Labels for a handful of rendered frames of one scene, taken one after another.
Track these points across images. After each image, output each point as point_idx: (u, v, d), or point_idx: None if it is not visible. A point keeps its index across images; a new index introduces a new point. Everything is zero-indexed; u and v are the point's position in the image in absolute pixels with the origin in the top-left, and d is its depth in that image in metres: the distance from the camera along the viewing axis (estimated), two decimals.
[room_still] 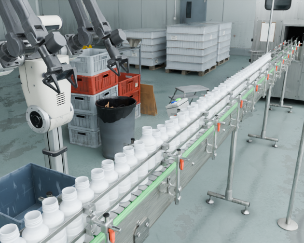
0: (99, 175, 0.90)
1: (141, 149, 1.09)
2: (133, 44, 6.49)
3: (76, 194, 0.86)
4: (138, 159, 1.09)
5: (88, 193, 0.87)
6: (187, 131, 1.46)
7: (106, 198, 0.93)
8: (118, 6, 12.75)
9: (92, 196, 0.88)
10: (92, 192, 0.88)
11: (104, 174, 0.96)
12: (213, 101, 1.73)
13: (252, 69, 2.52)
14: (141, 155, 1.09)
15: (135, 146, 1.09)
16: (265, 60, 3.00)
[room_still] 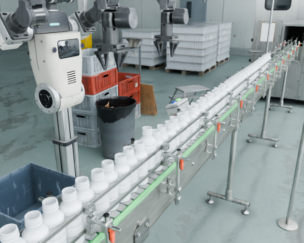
0: (99, 175, 0.90)
1: (141, 149, 1.09)
2: (133, 44, 6.49)
3: (76, 194, 0.86)
4: (138, 159, 1.09)
5: (88, 193, 0.87)
6: (187, 131, 1.46)
7: (106, 198, 0.93)
8: None
9: (92, 196, 0.88)
10: (92, 192, 0.88)
11: (104, 174, 0.96)
12: (213, 101, 1.73)
13: (252, 69, 2.52)
14: (141, 155, 1.09)
15: (135, 146, 1.09)
16: (265, 60, 3.01)
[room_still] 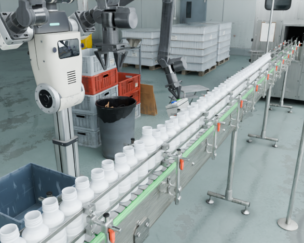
0: (99, 175, 0.90)
1: (141, 149, 1.09)
2: (133, 44, 6.49)
3: (76, 194, 0.86)
4: (138, 159, 1.09)
5: (88, 193, 0.87)
6: (187, 131, 1.46)
7: (106, 198, 0.93)
8: None
9: (92, 196, 0.88)
10: (92, 192, 0.88)
11: (104, 174, 0.96)
12: (213, 101, 1.73)
13: (252, 69, 2.52)
14: (141, 155, 1.09)
15: (135, 146, 1.09)
16: (265, 60, 3.01)
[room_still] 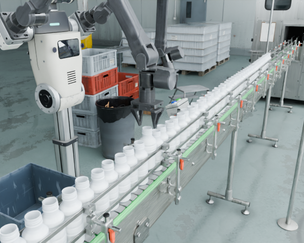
0: (99, 175, 0.90)
1: (141, 149, 1.09)
2: None
3: (76, 194, 0.86)
4: (138, 159, 1.09)
5: (88, 193, 0.87)
6: (187, 131, 1.46)
7: (106, 198, 0.93)
8: None
9: (92, 196, 0.88)
10: (92, 192, 0.88)
11: (104, 174, 0.96)
12: (213, 101, 1.73)
13: (252, 69, 2.52)
14: (141, 155, 1.09)
15: (135, 146, 1.09)
16: (265, 60, 3.01)
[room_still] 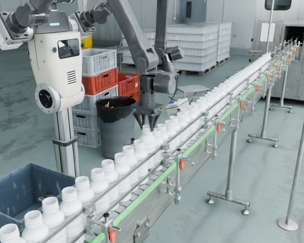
0: (99, 175, 0.90)
1: (141, 149, 1.09)
2: None
3: (76, 194, 0.86)
4: (138, 158, 1.09)
5: (88, 193, 0.87)
6: (187, 131, 1.46)
7: (106, 198, 0.93)
8: None
9: (92, 196, 0.88)
10: (92, 192, 0.88)
11: (104, 174, 0.96)
12: (213, 101, 1.73)
13: (252, 69, 2.52)
14: (141, 155, 1.09)
15: (135, 146, 1.09)
16: (265, 60, 3.01)
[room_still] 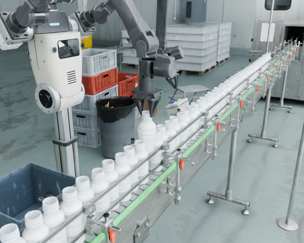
0: (99, 175, 0.90)
1: (141, 149, 1.09)
2: None
3: (77, 193, 0.86)
4: (138, 159, 1.10)
5: (88, 192, 0.87)
6: (187, 131, 1.46)
7: (106, 198, 0.93)
8: None
9: (93, 195, 0.88)
10: (93, 192, 0.89)
11: (105, 174, 0.96)
12: (213, 101, 1.73)
13: (252, 69, 2.52)
14: (141, 155, 1.10)
15: (135, 146, 1.10)
16: (265, 60, 3.01)
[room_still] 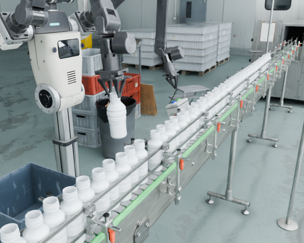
0: (99, 175, 0.90)
1: (141, 148, 1.10)
2: None
3: (78, 193, 0.86)
4: (139, 158, 1.10)
5: (89, 192, 0.87)
6: (187, 131, 1.46)
7: (106, 198, 0.93)
8: (118, 6, 12.75)
9: (93, 195, 0.88)
10: (93, 191, 0.89)
11: (106, 174, 0.96)
12: (213, 101, 1.73)
13: (252, 69, 2.52)
14: (142, 155, 1.10)
15: (135, 145, 1.10)
16: (265, 60, 3.01)
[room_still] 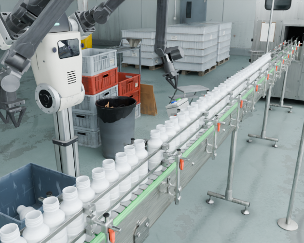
0: (99, 175, 0.90)
1: (141, 148, 1.10)
2: (133, 44, 6.49)
3: (78, 193, 0.86)
4: (139, 158, 1.10)
5: (89, 192, 0.87)
6: (187, 131, 1.46)
7: (106, 198, 0.93)
8: (118, 6, 12.75)
9: (93, 195, 0.88)
10: (93, 191, 0.89)
11: (106, 174, 0.96)
12: (213, 101, 1.73)
13: (252, 69, 2.52)
14: (142, 155, 1.10)
15: (135, 145, 1.10)
16: (265, 60, 3.01)
